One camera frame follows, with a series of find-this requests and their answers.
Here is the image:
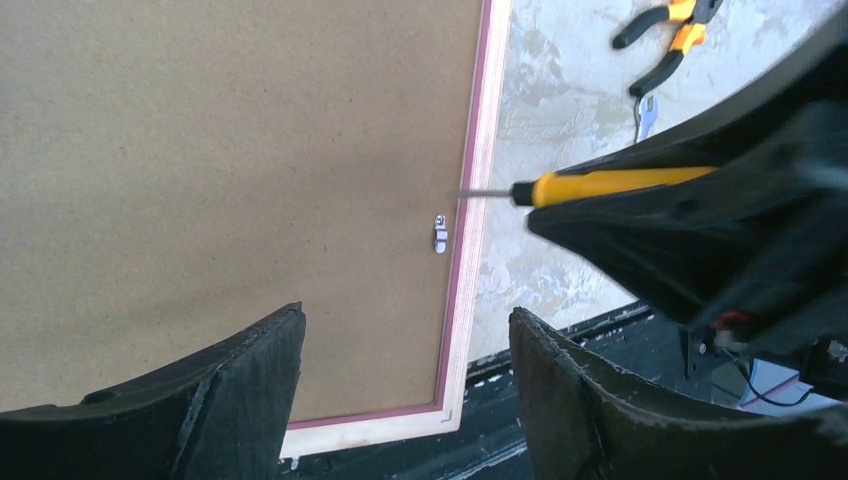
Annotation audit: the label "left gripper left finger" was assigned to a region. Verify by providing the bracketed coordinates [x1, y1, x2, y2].
[1, 303, 306, 479]

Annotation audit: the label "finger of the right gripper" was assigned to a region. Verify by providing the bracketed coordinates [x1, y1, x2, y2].
[527, 179, 847, 332]
[556, 7, 847, 186]

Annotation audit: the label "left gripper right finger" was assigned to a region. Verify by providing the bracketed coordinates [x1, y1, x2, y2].
[509, 307, 847, 479]

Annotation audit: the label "yellow handled screwdriver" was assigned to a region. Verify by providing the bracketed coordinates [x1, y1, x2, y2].
[457, 167, 716, 209]

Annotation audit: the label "pink picture frame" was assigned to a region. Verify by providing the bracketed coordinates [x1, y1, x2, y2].
[1, 1, 510, 454]

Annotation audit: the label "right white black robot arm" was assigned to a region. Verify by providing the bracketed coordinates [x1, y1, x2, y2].
[527, 7, 847, 360]

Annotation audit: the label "silver combination wrench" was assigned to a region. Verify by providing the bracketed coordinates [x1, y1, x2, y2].
[634, 95, 659, 143]

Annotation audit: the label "orange black pliers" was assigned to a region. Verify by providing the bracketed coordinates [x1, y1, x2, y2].
[610, 0, 727, 99]

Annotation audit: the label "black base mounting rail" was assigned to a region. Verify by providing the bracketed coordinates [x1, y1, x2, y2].
[278, 301, 704, 480]

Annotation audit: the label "metal frame retaining clip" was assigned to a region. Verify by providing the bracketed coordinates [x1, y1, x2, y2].
[433, 214, 449, 254]

